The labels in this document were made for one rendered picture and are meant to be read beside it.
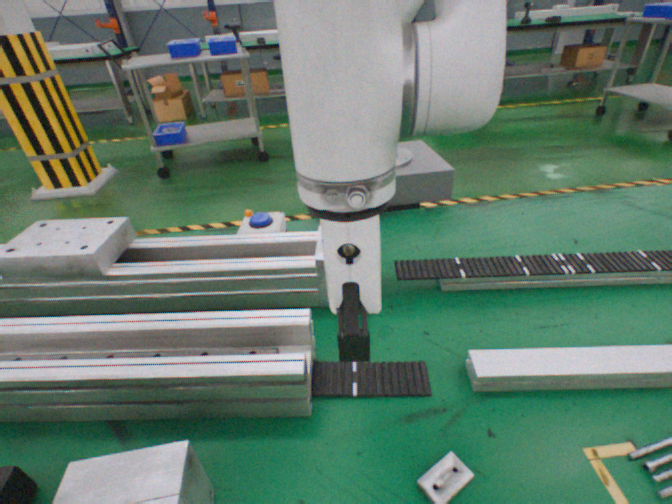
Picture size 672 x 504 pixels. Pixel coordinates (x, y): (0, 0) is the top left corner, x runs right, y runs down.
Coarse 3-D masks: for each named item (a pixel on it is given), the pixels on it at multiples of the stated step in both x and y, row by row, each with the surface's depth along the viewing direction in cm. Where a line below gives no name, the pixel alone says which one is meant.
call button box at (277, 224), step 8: (272, 216) 74; (280, 216) 74; (248, 224) 72; (272, 224) 71; (280, 224) 71; (240, 232) 69; (248, 232) 69; (256, 232) 69; (264, 232) 69; (272, 232) 69; (280, 232) 70
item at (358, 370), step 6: (354, 366) 49; (360, 366) 49; (354, 372) 49; (360, 372) 49; (354, 378) 48; (360, 378) 48; (354, 384) 47; (360, 384) 47; (366, 384) 47; (354, 390) 46; (360, 390) 47; (366, 390) 47
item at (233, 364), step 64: (0, 320) 49; (64, 320) 48; (128, 320) 48; (192, 320) 47; (256, 320) 46; (0, 384) 42; (64, 384) 42; (128, 384) 41; (192, 384) 42; (256, 384) 41
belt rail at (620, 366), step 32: (480, 352) 47; (512, 352) 47; (544, 352) 47; (576, 352) 46; (608, 352) 46; (640, 352) 46; (480, 384) 46; (512, 384) 45; (544, 384) 45; (576, 384) 45; (608, 384) 45; (640, 384) 45
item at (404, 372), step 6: (396, 366) 50; (402, 366) 50; (408, 366) 49; (402, 372) 48; (408, 372) 48; (402, 378) 48; (408, 378) 48; (402, 384) 47; (408, 384) 47; (402, 390) 46; (408, 390) 46; (414, 390) 46
